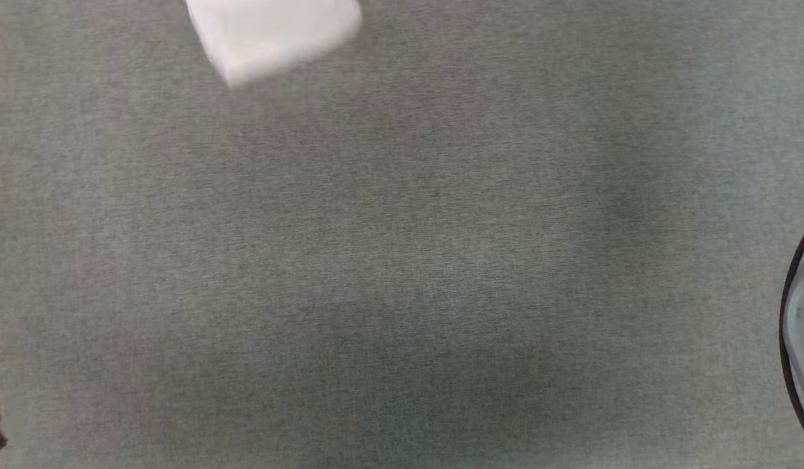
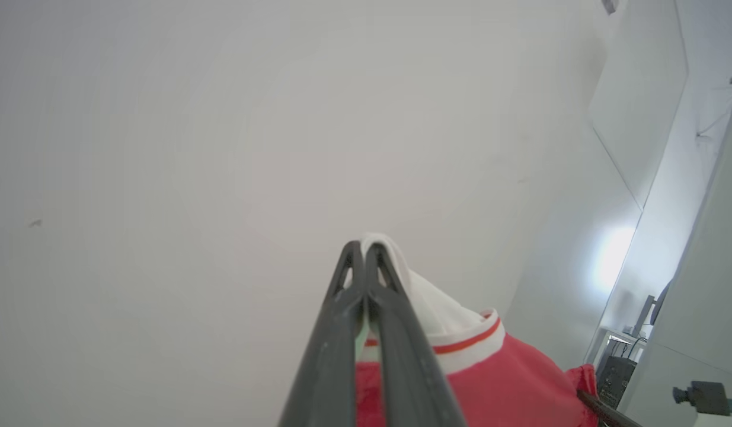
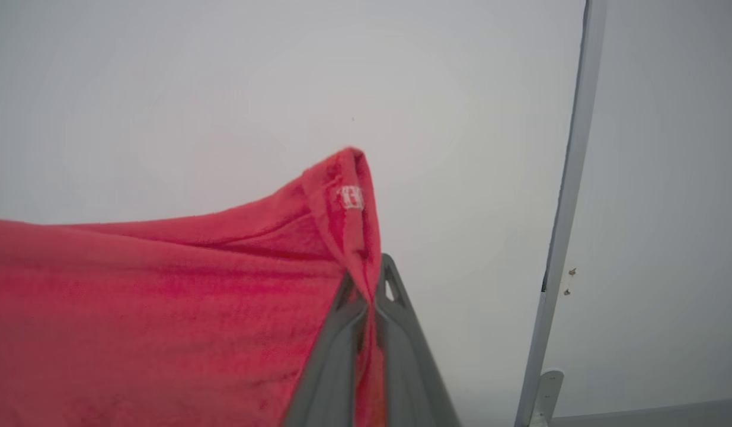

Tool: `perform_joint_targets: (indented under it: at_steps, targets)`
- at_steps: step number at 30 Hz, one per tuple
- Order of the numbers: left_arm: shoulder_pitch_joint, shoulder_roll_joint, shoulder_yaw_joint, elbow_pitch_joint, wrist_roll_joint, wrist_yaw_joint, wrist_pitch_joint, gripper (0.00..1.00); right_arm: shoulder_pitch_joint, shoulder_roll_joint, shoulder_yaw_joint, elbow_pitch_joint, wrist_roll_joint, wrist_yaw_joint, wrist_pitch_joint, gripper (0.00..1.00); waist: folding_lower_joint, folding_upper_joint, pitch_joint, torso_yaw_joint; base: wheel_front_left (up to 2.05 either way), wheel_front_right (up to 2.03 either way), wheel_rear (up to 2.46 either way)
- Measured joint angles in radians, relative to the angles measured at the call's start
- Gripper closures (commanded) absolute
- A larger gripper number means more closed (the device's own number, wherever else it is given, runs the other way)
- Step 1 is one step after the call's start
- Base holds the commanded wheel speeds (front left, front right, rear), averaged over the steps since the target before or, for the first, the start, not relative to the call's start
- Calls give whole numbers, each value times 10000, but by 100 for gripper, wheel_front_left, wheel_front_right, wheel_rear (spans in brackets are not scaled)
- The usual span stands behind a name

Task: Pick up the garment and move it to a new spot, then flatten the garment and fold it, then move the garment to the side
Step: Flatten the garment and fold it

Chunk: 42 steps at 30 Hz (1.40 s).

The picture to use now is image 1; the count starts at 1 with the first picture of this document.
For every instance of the white folded cloth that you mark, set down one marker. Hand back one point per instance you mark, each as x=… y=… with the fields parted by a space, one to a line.
x=271 y=32

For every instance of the grey fabric sofa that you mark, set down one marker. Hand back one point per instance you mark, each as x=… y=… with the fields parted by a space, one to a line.
x=402 y=260

